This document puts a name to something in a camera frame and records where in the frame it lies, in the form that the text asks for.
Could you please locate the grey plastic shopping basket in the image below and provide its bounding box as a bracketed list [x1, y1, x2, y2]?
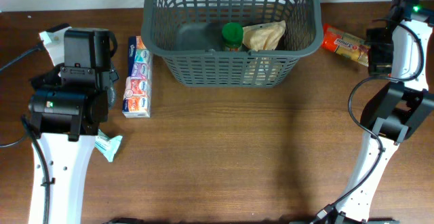
[141, 0, 323, 88]

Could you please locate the spaghetti pasta package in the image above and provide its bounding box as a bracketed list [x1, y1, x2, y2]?
[321, 24, 370, 67]

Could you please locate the green lid Knorr jar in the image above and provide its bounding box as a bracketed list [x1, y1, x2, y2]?
[222, 22, 244, 52]

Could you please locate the Kleenex tissue multipack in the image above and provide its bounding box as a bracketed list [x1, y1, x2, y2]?
[122, 36, 153, 118]

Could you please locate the beige snack bag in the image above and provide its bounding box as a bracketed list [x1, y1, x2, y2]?
[241, 20, 287, 84]

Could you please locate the teal tissue packet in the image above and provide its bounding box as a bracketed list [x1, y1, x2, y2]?
[95, 130, 123, 162]

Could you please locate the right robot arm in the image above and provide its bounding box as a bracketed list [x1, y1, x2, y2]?
[313, 0, 433, 223]

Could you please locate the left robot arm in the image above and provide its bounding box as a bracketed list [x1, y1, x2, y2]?
[22, 24, 119, 223]

